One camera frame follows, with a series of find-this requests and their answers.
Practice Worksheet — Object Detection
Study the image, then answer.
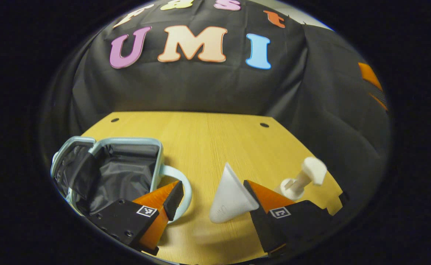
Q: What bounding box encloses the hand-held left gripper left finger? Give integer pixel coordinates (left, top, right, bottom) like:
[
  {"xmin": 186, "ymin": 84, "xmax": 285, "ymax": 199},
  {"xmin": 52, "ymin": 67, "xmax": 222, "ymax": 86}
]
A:
[{"xmin": 86, "ymin": 180, "xmax": 184, "ymax": 256}]

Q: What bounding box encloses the black backdrop cloth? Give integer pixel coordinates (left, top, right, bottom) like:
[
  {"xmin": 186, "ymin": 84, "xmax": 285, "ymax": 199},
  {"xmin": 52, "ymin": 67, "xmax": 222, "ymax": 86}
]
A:
[{"xmin": 40, "ymin": 0, "xmax": 392, "ymax": 192}]

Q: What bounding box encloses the white squeeze tube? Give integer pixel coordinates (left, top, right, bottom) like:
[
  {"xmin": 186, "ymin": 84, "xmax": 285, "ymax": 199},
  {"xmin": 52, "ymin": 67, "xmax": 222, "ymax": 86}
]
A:
[{"xmin": 209, "ymin": 163, "xmax": 260, "ymax": 224}]

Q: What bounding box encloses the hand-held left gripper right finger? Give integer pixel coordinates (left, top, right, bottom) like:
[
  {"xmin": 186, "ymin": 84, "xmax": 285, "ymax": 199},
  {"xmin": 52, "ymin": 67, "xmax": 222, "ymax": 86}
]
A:
[{"xmin": 243, "ymin": 180, "xmax": 345, "ymax": 258}]

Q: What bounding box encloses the white pump bottle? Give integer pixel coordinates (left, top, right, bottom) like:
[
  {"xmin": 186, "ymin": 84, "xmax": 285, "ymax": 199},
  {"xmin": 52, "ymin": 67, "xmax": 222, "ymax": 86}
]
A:
[{"xmin": 274, "ymin": 157, "xmax": 328, "ymax": 201}]

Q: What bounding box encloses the light blue suitcase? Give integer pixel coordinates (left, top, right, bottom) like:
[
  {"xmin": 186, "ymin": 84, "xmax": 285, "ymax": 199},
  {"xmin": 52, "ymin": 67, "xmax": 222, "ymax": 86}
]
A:
[{"xmin": 50, "ymin": 136, "xmax": 193, "ymax": 223}]

